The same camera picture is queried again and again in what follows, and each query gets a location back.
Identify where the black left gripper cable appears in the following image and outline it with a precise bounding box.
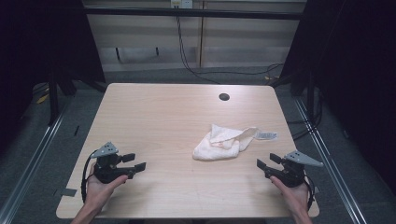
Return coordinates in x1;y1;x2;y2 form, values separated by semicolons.
80;149;98;203

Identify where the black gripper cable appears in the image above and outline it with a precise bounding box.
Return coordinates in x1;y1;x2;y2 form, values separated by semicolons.
302;177;316;212
80;149;98;203

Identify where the person's right hand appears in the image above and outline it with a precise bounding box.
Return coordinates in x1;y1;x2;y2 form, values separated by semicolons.
269;175;313;217

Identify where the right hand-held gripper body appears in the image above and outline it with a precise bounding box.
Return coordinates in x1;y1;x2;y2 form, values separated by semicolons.
263;150;324;189

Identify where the person's left hand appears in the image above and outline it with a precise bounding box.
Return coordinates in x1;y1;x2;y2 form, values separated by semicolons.
84;161;129;213

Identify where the black metal stand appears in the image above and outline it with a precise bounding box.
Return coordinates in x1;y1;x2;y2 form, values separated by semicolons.
47;69;61;127

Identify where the white wall power outlet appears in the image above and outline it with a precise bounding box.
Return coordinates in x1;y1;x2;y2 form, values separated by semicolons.
169;0;194;9

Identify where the yellow floor tape piece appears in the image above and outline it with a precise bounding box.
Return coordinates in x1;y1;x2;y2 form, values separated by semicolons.
35;92;50;105

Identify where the black curtain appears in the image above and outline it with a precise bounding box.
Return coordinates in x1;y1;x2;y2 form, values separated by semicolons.
0;0;106;157
279;0;396;195

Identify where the bundle of black floor cables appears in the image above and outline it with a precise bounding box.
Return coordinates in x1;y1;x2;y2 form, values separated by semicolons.
285;88;324;142

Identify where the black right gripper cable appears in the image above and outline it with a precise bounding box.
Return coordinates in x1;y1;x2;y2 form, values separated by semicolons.
302;177;316;212

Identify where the long black power cable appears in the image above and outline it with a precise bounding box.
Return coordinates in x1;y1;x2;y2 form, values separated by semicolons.
175;7;285;86

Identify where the metal floor rail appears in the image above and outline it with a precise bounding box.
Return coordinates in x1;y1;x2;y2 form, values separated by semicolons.
0;94;74;224
292;96;369;224

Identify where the white towel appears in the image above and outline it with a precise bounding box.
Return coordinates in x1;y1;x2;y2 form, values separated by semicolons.
191;123;278;162

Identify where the black horizontal bar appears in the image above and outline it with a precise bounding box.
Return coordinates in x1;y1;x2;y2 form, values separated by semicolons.
83;7;305;21

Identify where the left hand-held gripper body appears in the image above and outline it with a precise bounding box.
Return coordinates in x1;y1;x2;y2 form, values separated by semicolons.
90;142;138;185

